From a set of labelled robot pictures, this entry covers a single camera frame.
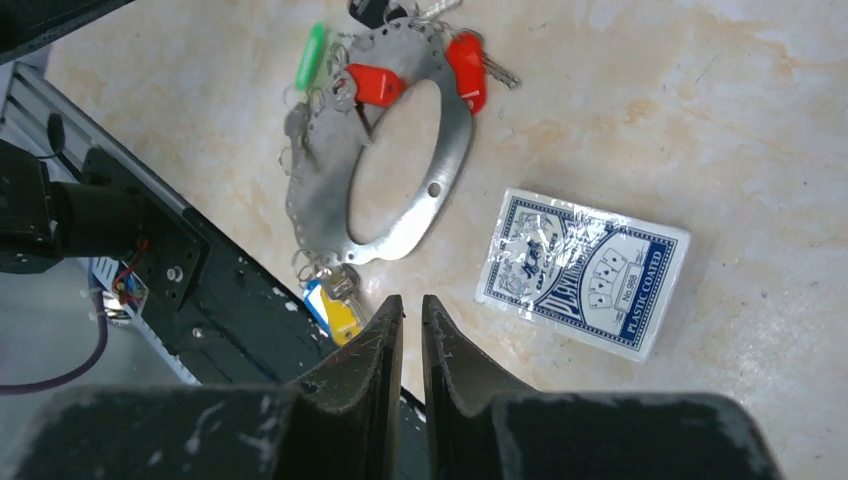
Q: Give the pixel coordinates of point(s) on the blue key tag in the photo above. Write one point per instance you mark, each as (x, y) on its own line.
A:
(313, 300)

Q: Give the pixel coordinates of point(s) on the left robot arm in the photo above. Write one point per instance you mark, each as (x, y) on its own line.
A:
(44, 221)

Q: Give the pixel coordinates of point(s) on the perforated metal keyring plate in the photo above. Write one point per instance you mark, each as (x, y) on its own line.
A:
(367, 183)

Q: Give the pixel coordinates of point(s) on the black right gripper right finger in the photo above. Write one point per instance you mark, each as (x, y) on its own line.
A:
(485, 423)

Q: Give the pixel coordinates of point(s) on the green key tag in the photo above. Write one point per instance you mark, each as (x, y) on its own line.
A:
(312, 54)

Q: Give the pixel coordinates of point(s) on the black key tag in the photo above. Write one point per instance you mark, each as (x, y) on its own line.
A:
(375, 13)

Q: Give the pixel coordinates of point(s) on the playing card deck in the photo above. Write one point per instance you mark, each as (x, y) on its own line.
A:
(601, 278)

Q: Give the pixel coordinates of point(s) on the yellow key tag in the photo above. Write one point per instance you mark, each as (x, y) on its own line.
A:
(342, 321)

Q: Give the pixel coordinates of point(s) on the red key tag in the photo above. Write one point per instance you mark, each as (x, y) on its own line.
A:
(464, 54)
(375, 86)

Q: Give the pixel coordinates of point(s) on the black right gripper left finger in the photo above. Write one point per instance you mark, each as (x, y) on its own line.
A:
(336, 421)

